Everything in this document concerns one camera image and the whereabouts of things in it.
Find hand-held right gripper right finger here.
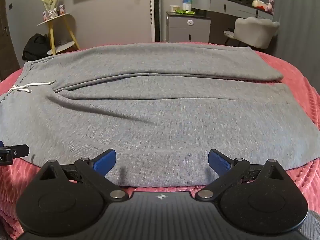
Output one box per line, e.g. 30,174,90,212
194,149,285,201

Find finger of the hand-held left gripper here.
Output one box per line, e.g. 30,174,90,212
4,144,30,158

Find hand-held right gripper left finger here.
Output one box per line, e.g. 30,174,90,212
37,148,128,202

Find grey pants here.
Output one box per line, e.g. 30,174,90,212
0,42,320,187

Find black bag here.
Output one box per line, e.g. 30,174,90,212
22,33,51,61

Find pink ribbed blanket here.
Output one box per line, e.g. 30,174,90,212
0,41,320,240

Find yellow side table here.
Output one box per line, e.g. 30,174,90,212
37,13,81,56

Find white upholstered chair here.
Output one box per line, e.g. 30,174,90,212
223,16,280,51

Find grey bedside cabinet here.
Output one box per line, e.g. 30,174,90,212
165,11,212,43

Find wrapped flower bouquet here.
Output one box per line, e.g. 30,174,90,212
38,0,62,18

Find grey vanity desk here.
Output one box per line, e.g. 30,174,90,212
192,0,274,43

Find red and white container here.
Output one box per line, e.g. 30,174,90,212
252,0,266,11

